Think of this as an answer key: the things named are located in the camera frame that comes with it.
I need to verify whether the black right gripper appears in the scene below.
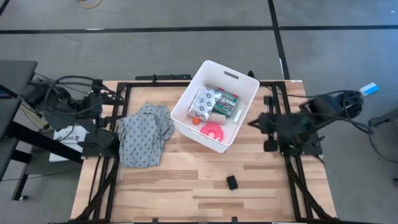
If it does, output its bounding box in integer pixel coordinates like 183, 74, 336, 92
262, 95, 293, 152

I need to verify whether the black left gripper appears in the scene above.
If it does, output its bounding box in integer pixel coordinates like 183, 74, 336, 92
81, 92, 125, 110

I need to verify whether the green first aid kit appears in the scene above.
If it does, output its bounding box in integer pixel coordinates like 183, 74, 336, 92
212, 88, 240, 118

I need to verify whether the pink flower-shaped ring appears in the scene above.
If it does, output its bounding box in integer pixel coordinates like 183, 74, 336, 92
200, 122, 224, 142

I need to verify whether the white printed supply packet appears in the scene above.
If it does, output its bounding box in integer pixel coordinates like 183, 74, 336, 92
187, 85, 222, 122

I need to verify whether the white plastic mesh basket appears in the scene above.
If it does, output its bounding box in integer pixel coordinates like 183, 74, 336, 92
170, 60, 261, 154

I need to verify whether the grey patterned gown cloth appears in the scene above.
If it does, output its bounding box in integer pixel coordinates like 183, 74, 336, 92
117, 103, 176, 169

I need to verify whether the black flat bar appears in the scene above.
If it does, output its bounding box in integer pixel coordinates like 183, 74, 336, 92
134, 73, 192, 82

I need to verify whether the white printed paper sheet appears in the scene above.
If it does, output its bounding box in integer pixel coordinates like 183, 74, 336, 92
49, 126, 88, 163

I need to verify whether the small black box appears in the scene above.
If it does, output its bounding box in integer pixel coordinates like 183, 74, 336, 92
226, 175, 239, 191

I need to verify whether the dark grey desk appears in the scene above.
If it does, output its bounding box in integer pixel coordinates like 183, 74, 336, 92
0, 60, 85, 202

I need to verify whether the blue and white box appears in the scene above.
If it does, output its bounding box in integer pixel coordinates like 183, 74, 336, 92
359, 82, 381, 97

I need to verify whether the dark stand leg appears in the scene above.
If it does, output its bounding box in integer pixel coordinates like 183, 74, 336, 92
368, 108, 398, 128

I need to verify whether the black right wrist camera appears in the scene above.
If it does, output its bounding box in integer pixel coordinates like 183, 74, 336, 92
248, 113, 265, 134

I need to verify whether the black metal table frame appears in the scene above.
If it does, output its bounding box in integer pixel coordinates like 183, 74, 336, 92
48, 80, 343, 224

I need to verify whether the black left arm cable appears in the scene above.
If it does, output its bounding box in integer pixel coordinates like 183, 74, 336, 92
32, 75, 124, 116

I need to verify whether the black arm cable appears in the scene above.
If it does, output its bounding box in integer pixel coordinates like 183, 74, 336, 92
32, 75, 124, 116
273, 89, 374, 135

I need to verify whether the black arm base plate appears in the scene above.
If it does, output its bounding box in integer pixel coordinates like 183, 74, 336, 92
279, 132, 324, 156
81, 141, 121, 157

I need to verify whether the yellow floor cable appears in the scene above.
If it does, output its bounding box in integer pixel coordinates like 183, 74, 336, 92
79, 0, 104, 9

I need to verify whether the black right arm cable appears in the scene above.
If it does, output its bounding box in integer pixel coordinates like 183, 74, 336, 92
273, 89, 374, 135

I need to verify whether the black floor cable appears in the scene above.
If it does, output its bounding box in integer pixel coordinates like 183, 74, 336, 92
368, 119, 398, 165

